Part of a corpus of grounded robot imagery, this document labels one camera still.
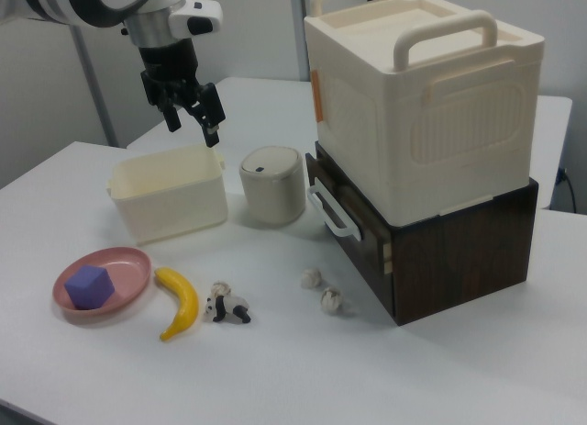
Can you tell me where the cream storage box with handles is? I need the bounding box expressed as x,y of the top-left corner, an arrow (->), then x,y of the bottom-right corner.
304,0 -> 546,226

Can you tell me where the grey metal partition post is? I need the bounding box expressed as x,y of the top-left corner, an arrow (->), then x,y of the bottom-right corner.
68,24 -> 126,147
291,0 -> 309,83

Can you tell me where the purple cube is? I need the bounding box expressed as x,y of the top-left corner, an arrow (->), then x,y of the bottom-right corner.
63,265 -> 116,310

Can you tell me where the black cable with blue plug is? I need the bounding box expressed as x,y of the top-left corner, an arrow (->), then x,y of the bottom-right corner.
556,166 -> 578,213

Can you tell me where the orange tape strip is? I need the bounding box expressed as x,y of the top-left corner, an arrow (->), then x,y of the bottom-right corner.
310,68 -> 327,123

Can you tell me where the dark wooden drawer cabinet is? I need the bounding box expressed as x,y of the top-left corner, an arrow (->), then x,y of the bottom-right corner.
305,140 -> 539,327

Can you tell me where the dark drawer with white handle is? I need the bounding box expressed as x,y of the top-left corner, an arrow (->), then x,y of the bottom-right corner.
305,151 -> 396,317

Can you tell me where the yellow toy banana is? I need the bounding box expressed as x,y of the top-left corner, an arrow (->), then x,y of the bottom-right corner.
154,266 -> 200,342

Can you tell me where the panda toy figure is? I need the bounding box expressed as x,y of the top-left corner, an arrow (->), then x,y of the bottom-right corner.
204,294 -> 253,325

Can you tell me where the pink plate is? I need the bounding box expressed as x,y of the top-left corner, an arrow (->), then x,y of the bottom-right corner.
51,246 -> 153,326

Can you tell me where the small cream lidded trash can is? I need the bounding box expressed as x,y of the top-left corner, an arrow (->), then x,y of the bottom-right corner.
238,145 -> 305,225

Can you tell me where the cream open plastic bin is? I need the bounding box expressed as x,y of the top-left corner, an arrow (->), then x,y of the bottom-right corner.
105,143 -> 229,246

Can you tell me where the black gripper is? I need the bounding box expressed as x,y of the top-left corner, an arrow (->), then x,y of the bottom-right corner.
137,38 -> 227,150

